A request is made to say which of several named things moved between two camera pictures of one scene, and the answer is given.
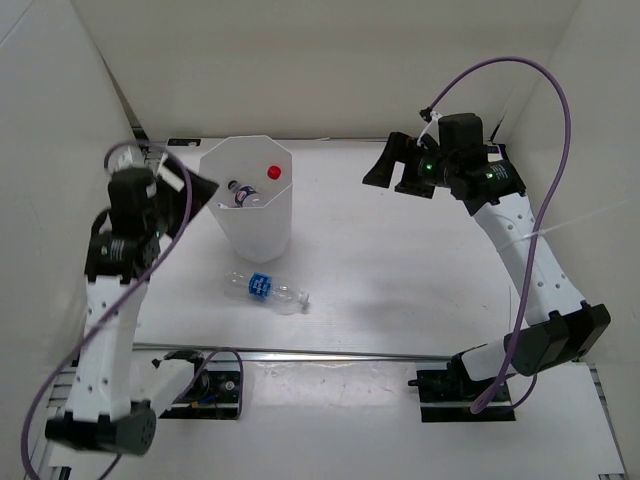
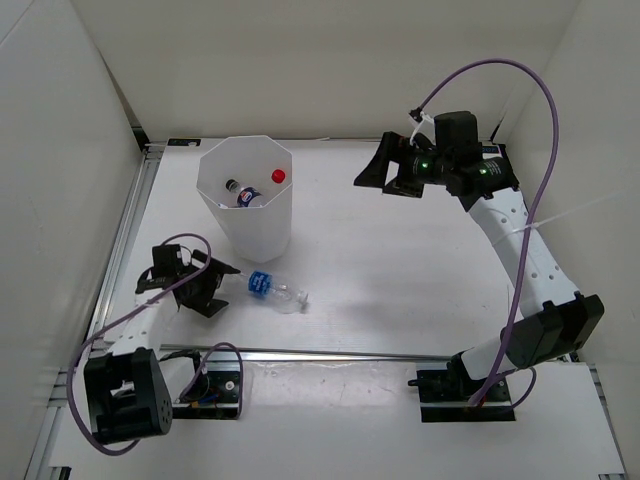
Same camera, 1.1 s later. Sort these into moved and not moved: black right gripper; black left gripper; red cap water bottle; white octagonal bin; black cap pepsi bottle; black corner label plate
Moved: black left gripper; red cap water bottle
Not moved: black right gripper; black cap pepsi bottle; black corner label plate; white octagonal bin
